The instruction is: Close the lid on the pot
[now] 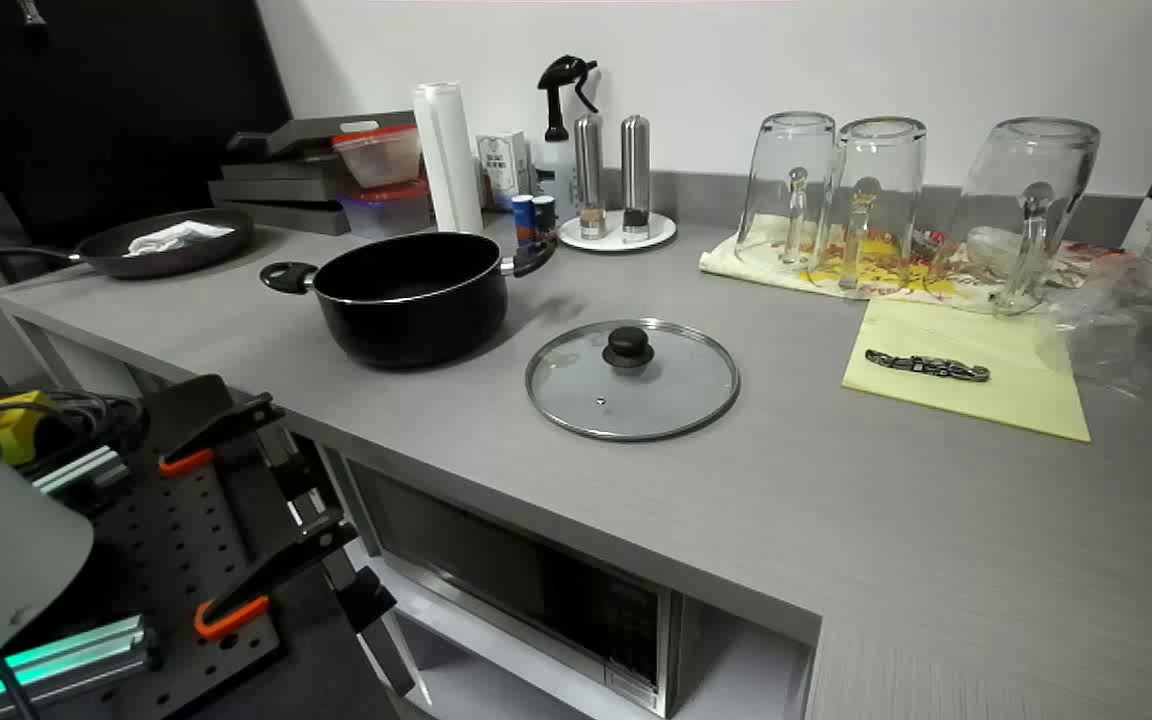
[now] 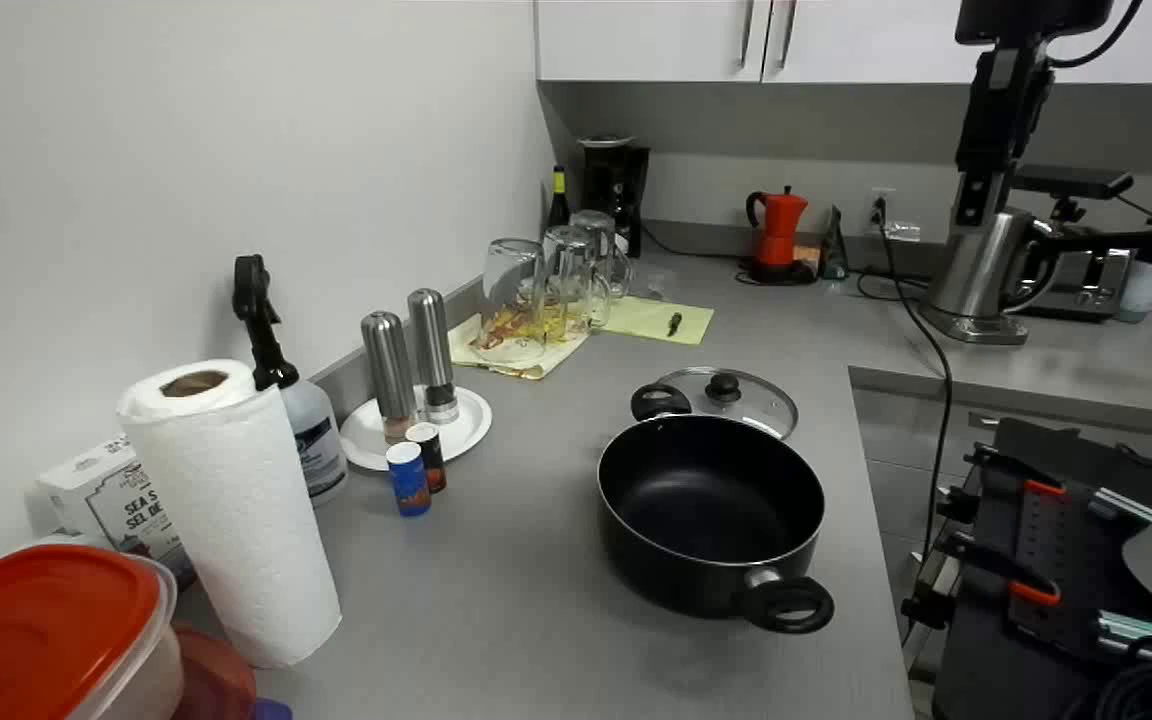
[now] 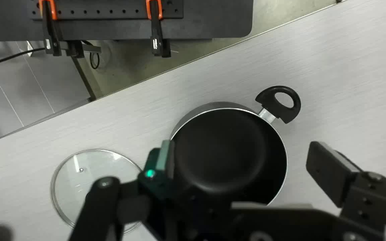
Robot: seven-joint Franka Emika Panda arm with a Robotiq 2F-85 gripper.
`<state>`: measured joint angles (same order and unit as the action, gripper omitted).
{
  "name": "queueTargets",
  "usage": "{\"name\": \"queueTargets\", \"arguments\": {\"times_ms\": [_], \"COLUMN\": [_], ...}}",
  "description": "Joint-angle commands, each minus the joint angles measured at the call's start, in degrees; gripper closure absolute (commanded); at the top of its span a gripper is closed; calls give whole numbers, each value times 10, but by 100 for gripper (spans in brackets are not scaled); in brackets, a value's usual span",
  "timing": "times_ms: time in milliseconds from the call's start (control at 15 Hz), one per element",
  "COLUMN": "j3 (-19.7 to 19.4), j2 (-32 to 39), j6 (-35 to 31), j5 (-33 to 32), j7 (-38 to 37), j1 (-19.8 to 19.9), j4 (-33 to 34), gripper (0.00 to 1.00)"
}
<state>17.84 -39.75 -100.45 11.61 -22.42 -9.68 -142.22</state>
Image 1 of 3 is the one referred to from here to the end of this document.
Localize glass pot lid black knob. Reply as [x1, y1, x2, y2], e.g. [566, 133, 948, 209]
[522, 318, 741, 443]

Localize black cooking pot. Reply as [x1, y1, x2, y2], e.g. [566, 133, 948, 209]
[261, 232, 555, 368]

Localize blue drink can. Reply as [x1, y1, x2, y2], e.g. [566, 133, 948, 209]
[513, 194, 555, 249]

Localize white round grinder tray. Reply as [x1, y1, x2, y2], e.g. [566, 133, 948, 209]
[558, 213, 677, 255]

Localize spray bottle black trigger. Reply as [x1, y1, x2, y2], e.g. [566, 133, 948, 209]
[535, 56, 596, 217]

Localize white small box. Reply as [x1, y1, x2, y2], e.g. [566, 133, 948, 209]
[474, 133, 533, 209]

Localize steel salt grinder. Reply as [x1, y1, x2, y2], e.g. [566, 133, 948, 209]
[576, 115, 607, 240]

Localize steel pepper grinder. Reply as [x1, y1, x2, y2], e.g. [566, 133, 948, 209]
[619, 115, 650, 229]

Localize white paper towel roll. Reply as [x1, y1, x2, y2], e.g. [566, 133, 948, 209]
[410, 83, 484, 232]

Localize stainless built-in microwave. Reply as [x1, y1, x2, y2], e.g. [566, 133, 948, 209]
[323, 452, 813, 720]

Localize left upturned glass mug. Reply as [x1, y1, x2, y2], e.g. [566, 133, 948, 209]
[735, 112, 837, 268]

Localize upturned glass mug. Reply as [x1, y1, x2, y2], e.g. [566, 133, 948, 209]
[735, 112, 837, 268]
[832, 115, 927, 293]
[957, 115, 1101, 315]

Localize floral dish cloth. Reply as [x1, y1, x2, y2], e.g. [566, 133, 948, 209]
[697, 213, 1127, 318]

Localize stacked storage containers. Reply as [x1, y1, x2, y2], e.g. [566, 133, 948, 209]
[207, 112, 431, 234]

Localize lower black orange clamp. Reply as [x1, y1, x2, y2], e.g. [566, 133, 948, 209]
[193, 511, 355, 643]

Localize black orange clamp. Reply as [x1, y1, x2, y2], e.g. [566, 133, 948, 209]
[157, 393, 278, 481]
[193, 511, 355, 643]

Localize black patterned hair band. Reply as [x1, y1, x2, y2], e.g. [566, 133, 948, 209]
[863, 346, 992, 382]

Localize middle upturned glass mug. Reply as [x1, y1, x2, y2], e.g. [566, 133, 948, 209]
[832, 115, 927, 293]

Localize upper black orange clamp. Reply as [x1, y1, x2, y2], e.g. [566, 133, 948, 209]
[157, 393, 278, 481]

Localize black frying pan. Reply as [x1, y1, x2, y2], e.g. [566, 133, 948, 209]
[0, 209, 254, 279]

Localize black perforated mounting board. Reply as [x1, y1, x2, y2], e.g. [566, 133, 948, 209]
[10, 373, 407, 720]

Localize right upturned glass mug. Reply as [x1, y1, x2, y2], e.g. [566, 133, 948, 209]
[957, 115, 1101, 315]

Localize clear plastic bag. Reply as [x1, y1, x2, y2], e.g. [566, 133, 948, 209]
[1043, 242, 1152, 399]

